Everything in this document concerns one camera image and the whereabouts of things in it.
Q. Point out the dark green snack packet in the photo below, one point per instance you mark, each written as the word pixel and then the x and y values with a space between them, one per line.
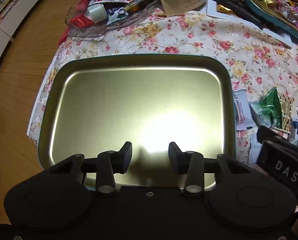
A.
pixel 272 102

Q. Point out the pale green snack packet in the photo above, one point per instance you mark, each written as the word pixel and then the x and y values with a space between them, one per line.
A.
pixel 260 117

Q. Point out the pale grey strip snack packet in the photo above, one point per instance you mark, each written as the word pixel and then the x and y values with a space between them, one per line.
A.
pixel 241 112

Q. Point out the gold foil chocolate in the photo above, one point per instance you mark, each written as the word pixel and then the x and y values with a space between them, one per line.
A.
pixel 224 8

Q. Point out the gold patterned snack packet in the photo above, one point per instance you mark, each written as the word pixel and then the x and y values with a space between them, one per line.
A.
pixel 286 110

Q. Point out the floral tablecloth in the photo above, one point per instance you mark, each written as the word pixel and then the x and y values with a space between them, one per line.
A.
pixel 189 40

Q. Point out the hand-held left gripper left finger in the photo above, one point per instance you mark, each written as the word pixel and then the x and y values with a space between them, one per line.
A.
pixel 126 158

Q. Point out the clear glass dish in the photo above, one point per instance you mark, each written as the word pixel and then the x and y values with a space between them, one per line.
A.
pixel 94 32

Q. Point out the red candy wrapper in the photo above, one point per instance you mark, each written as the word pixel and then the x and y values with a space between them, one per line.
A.
pixel 81 21

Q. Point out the white navy sachet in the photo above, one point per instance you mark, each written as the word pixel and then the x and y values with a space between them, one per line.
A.
pixel 116 13

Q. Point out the black snack packet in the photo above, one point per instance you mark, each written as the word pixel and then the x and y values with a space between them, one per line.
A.
pixel 241 11

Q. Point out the teal oval tin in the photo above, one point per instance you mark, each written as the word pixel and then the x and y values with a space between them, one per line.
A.
pixel 276 22

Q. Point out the white rectangular tray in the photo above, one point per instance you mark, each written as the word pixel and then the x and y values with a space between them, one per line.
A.
pixel 211 5

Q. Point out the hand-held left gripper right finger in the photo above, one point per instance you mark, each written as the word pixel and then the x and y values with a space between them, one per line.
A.
pixel 173 158

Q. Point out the clear tape roll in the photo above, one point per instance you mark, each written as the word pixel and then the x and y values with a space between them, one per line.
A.
pixel 96 13

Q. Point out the white shelf unit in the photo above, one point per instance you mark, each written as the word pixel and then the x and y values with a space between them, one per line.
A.
pixel 4 25

